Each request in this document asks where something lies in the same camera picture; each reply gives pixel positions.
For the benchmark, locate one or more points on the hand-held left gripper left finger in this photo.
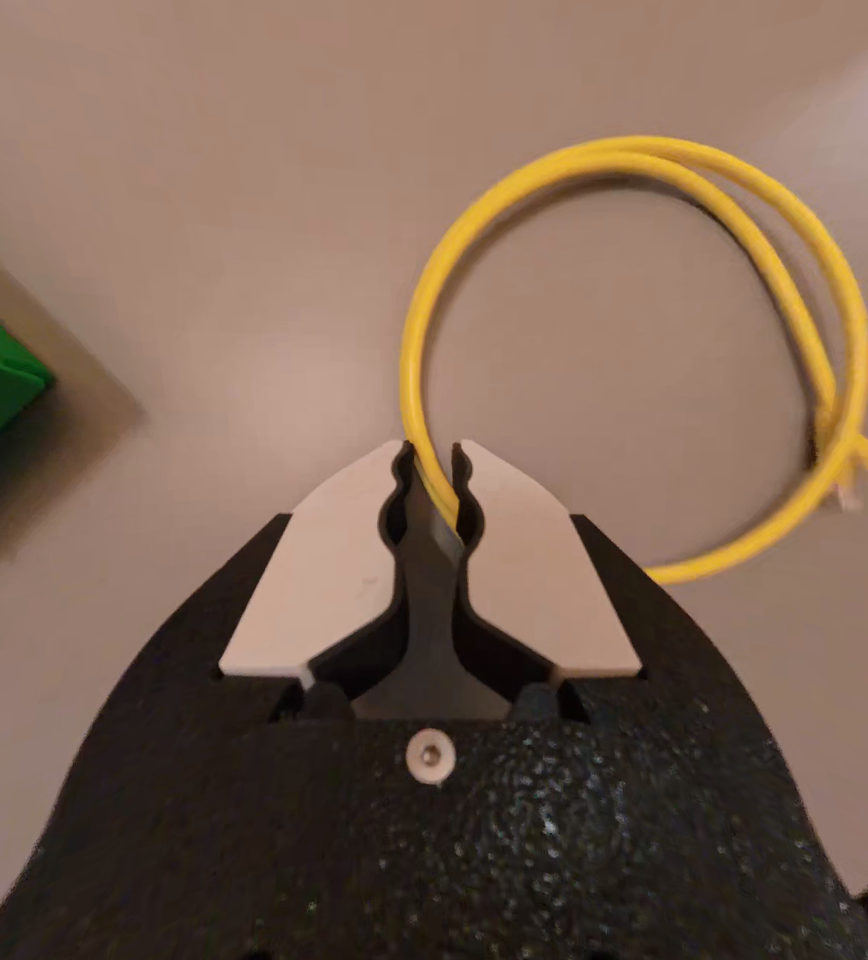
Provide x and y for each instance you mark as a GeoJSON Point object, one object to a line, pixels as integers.
{"type": "Point", "coordinates": [321, 577]}

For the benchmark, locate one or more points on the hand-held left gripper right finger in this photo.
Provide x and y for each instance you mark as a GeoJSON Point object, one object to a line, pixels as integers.
{"type": "Point", "coordinates": [554, 585]}

